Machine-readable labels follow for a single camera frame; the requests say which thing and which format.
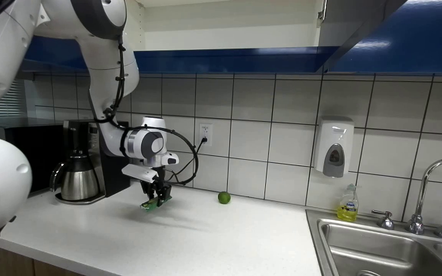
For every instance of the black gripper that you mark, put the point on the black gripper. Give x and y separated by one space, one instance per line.
157 189

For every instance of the green snack packet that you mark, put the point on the green snack packet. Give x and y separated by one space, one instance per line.
154 204

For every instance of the blue upper cabinet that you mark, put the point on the blue upper cabinet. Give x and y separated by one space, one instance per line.
244 36

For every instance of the green lime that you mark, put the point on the green lime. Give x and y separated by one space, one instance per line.
224 197

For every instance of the steel coffee maker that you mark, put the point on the steel coffee maker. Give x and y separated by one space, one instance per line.
88 172

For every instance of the black microwave oven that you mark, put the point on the black microwave oven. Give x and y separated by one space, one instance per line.
43 148

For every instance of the white soap dispenser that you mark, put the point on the white soap dispenser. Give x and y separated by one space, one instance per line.
333 148

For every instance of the yellow dish soap bottle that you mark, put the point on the yellow dish soap bottle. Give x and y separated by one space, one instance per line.
347 206

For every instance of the stainless steel sink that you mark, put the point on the stainless steel sink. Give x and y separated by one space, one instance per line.
363 249

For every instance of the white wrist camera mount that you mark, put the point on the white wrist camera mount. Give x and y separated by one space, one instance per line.
142 174

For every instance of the white wall outlet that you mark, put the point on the white wall outlet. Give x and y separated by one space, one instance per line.
206 134

